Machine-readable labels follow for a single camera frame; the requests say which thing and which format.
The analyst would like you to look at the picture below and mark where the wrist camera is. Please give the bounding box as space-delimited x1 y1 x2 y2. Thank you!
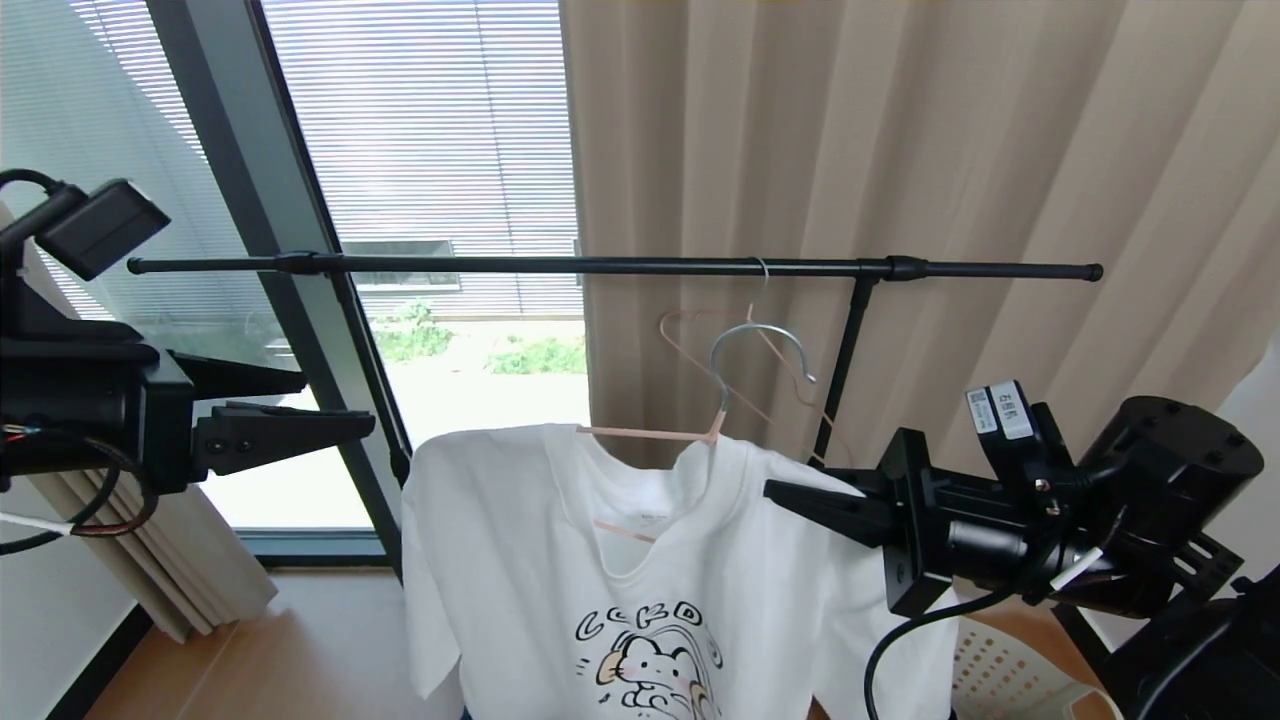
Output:
0 168 173 341
964 379 1077 493

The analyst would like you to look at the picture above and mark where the black cable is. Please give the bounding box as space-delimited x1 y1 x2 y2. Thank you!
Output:
864 588 1013 720

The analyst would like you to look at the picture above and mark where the window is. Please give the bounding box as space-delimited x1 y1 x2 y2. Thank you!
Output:
0 0 593 561

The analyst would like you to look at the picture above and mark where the white laundry basket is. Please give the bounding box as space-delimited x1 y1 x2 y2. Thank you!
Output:
950 614 1127 720

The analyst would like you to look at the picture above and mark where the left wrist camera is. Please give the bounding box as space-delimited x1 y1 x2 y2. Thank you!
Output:
0 168 173 341

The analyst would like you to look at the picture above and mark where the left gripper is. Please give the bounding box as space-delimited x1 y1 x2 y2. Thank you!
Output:
0 335 377 496

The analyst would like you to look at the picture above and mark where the white printed t-shirt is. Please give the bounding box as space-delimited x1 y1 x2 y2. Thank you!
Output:
400 423 963 720

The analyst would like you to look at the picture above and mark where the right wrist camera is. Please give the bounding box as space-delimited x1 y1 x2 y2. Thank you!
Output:
964 379 1077 493

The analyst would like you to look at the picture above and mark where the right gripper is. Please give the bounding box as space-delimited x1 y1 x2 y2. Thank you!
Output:
878 428 1063 618

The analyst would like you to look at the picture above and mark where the pink clothes hanger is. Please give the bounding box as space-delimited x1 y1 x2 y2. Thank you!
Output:
657 257 853 468
574 322 817 547

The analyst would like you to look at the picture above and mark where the black clothes rack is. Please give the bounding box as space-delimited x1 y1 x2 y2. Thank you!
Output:
127 252 1104 579

